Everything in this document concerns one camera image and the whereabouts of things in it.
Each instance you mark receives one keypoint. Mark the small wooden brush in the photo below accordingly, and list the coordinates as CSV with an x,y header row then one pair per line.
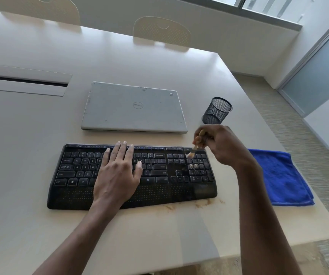
x,y
195,147

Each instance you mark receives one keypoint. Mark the person's left hand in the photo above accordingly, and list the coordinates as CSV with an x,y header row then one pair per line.
x,y
117,180

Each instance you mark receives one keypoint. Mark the silver laptop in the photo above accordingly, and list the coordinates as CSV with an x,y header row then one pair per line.
x,y
130,111

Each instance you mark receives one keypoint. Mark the person's left forearm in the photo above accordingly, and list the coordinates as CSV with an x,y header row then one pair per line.
x,y
70,243

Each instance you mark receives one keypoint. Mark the frosted glass door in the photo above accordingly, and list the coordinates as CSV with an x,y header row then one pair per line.
x,y
316,77

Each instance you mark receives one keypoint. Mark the black keyboard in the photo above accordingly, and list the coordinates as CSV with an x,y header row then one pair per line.
x,y
164,189

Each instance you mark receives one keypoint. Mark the cream perforated chair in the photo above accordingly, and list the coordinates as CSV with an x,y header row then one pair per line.
x,y
163,32
38,8

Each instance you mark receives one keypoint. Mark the grey window frame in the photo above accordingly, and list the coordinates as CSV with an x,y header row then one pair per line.
x,y
253,12

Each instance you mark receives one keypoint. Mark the black mesh pen holder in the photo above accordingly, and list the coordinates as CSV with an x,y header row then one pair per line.
x,y
217,111

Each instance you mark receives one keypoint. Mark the person's right hand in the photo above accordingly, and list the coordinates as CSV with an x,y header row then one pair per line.
x,y
227,146

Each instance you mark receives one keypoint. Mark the blue microfibre cloth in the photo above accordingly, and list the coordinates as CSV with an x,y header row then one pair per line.
x,y
284,177

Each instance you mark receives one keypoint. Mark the person's right forearm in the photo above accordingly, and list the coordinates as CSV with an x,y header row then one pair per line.
x,y
264,223

